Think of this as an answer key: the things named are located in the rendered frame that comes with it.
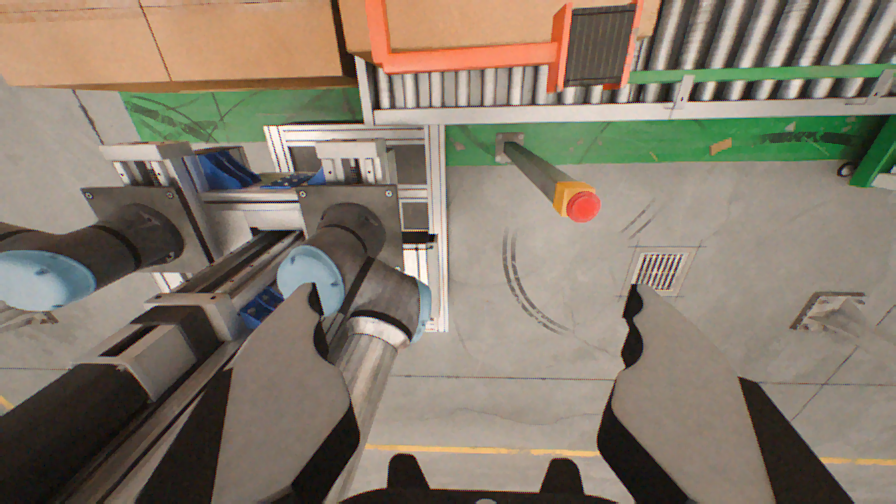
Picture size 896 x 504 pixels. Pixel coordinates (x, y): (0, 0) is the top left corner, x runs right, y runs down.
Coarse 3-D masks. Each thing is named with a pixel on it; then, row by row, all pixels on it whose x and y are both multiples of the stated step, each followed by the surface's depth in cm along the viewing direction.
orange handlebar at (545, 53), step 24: (384, 0) 33; (384, 24) 33; (384, 48) 34; (456, 48) 34; (480, 48) 34; (504, 48) 34; (528, 48) 34; (552, 48) 34; (384, 72) 36; (408, 72) 36
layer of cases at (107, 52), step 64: (0, 0) 87; (64, 0) 87; (128, 0) 86; (192, 0) 86; (256, 0) 85; (320, 0) 85; (0, 64) 95; (64, 64) 95; (128, 64) 94; (192, 64) 93; (256, 64) 93; (320, 64) 92
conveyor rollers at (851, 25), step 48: (672, 0) 82; (768, 0) 81; (864, 0) 80; (720, 48) 86; (816, 48) 85; (864, 48) 86; (384, 96) 95; (432, 96) 95; (624, 96) 93; (672, 96) 93; (768, 96) 91; (816, 96) 91
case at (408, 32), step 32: (352, 0) 53; (416, 0) 52; (448, 0) 52; (480, 0) 52; (512, 0) 52; (544, 0) 52; (576, 0) 52; (608, 0) 52; (352, 32) 55; (416, 32) 55; (448, 32) 55; (480, 32) 54; (512, 32) 54; (544, 32) 54; (640, 32) 53
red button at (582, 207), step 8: (584, 192) 59; (576, 200) 60; (584, 200) 60; (592, 200) 60; (568, 208) 61; (576, 208) 60; (584, 208) 60; (592, 208) 60; (568, 216) 63; (576, 216) 61; (584, 216) 61; (592, 216) 61
